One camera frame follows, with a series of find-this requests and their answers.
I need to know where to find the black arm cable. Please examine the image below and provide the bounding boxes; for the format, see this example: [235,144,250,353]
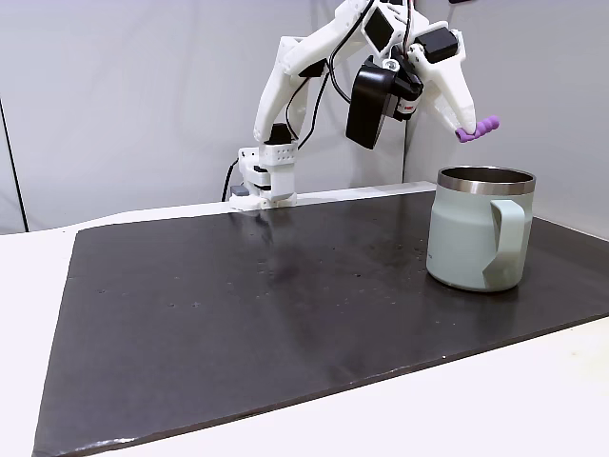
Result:
[285,0,377,149]

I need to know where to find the black camera box with lens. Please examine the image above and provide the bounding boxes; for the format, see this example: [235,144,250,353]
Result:
[344,55,425,151]

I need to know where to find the pale green steel-rimmed mug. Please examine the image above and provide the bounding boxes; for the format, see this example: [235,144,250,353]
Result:
[425,165,539,293]

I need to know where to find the black table mat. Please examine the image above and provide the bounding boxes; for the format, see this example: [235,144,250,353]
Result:
[31,191,609,457]

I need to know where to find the purple ribbed pen grip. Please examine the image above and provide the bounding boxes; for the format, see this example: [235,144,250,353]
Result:
[454,114,501,145]

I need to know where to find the black power cable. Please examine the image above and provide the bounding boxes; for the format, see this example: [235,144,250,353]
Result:
[220,158,240,203]

